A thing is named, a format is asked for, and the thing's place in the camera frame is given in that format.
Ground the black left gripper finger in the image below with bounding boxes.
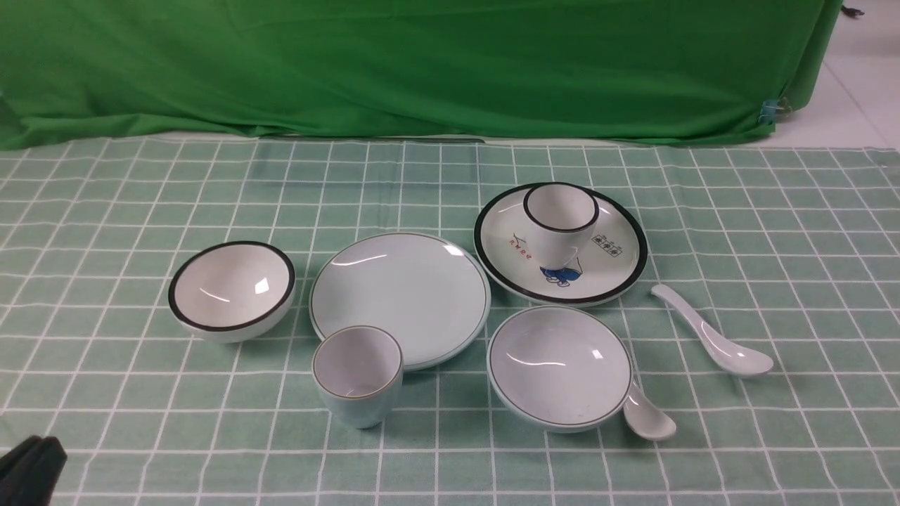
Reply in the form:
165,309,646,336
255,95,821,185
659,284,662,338
1,435,68,505

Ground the pale green cup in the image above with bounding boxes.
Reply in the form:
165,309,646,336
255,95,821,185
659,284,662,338
311,325,404,429

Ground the pale green bowl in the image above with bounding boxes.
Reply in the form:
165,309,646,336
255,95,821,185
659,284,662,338
486,306,634,434

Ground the plain white ceramic spoon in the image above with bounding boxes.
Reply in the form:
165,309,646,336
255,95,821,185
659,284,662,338
650,284,774,378

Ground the black rimmed white bowl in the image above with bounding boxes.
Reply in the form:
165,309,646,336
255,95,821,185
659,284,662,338
167,240,297,344

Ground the green backdrop cloth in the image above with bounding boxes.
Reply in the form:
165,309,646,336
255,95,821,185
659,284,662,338
2,1,841,150

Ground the pale green plate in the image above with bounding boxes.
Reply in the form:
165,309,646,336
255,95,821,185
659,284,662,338
309,233,491,371

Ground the black rimmed cartoon plate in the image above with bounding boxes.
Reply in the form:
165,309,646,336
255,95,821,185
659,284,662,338
473,182,648,307

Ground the black rimmed white cup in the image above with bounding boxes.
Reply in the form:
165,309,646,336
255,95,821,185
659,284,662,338
522,183,599,270

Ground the white spoon with print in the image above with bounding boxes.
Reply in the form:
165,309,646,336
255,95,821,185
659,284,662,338
623,379,677,442

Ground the blue clip on backdrop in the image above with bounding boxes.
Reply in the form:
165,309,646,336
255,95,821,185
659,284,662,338
757,99,779,125

